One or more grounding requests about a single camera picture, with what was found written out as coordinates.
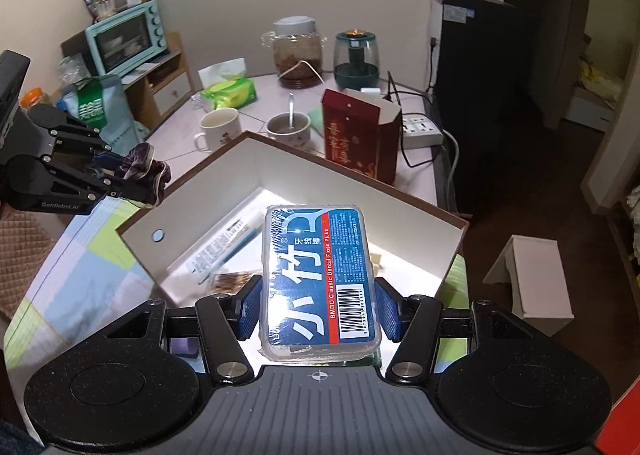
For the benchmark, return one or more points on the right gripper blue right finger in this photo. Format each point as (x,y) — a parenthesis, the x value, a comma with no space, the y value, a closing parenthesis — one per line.
(413,323)

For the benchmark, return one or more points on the green humidifier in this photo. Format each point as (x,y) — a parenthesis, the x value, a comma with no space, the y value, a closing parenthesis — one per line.
(356,63)

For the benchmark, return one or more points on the white mug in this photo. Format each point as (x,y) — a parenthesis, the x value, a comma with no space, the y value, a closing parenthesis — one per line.
(218,128)

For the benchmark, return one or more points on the checkered tablecloth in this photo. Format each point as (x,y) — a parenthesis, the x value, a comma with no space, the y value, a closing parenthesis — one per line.
(89,279)

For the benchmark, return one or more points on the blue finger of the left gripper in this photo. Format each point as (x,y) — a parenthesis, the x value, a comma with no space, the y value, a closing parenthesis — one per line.
(108,160)

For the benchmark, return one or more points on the purple velvet scrunchie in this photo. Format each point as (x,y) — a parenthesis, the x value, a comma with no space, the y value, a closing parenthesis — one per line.
(140,165)

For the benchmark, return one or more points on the green cloth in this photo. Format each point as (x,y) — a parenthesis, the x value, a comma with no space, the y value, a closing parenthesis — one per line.
(316,120)

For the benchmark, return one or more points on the white stool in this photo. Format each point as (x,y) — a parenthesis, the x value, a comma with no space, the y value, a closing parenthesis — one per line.
(533,268)

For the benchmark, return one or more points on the glass jar white lid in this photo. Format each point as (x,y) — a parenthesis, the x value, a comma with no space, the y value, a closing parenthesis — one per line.
(297,49)

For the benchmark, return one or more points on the green carded balm package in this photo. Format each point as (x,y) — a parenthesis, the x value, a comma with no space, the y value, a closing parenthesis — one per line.
(372,362)

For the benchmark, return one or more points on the white cream tube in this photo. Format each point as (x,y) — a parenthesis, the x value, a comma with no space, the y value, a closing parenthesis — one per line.
(221,246)

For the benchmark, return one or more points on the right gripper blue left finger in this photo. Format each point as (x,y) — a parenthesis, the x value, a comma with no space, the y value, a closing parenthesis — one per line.
(225,321)

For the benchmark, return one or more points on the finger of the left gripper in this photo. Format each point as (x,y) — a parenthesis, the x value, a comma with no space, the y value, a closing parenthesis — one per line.
(137,191)

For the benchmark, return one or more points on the brown cardboard box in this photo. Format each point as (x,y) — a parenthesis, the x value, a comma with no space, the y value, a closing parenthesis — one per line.
(411,243)

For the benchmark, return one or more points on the red gift box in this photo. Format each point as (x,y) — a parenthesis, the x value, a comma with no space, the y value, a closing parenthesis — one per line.
(361,132)

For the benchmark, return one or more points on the white power strip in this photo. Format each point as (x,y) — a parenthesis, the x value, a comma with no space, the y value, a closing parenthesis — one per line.
(420,132)

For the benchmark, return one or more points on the green tissue pack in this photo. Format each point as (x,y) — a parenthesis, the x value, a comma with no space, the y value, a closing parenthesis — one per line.
(226,85)

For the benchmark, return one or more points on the green snack bag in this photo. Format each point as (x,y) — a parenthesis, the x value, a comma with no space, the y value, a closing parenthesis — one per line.
(101,102)

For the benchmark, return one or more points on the cup with spoon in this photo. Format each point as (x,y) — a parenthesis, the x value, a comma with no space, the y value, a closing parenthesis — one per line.
(292,127)

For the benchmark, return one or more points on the black mini fridge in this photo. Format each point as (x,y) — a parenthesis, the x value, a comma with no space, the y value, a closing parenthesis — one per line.
(480,77)

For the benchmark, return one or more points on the teal toaster oven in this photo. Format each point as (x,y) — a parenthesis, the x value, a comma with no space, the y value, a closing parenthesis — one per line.
(126,40)

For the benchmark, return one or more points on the cotton swab bag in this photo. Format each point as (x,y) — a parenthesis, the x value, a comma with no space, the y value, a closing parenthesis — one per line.
(228,283)

